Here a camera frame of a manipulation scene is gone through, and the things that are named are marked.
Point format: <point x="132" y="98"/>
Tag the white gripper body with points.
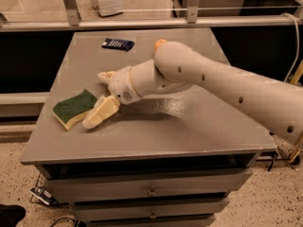
<point x="121" y="85"/>

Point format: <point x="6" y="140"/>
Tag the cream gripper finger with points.
<point x="104" y="108"/>
<point x="105" y="77"/>

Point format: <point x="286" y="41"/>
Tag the green and yellow sponge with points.
<point x="74" y="109"/>

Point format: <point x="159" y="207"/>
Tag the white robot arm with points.
<point x="175" y="67"/>

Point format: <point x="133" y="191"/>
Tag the dark blue snack packet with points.
<point x="117" y="44"/>

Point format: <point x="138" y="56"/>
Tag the orange fruit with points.
<point x="158" y="43"/>

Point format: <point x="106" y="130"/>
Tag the grey drawer cabinet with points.
<point x="188" y="131"/>

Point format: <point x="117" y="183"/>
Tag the top grey drawer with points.
<point x="148" y="185"/>

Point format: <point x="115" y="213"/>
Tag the grey drawer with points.
<point x="149" y="209"/>
<point x="148" y="185"/>
<point x="181" y="221"/>

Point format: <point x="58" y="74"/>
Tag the power strip on floor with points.
<point x="42" y="195"/>

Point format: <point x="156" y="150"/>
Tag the middle grey drawer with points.
<point x="149" y="209"/>

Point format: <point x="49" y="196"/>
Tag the bottom grey drawer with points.
<point x="181" y="221"/>

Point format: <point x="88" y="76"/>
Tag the black object bottom left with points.
<point x="10" y="215"/>

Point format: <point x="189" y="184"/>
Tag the metal guard rail frame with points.
<point x="51" y="15"/>

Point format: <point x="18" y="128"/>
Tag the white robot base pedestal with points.
<point x="107" y="8"/>

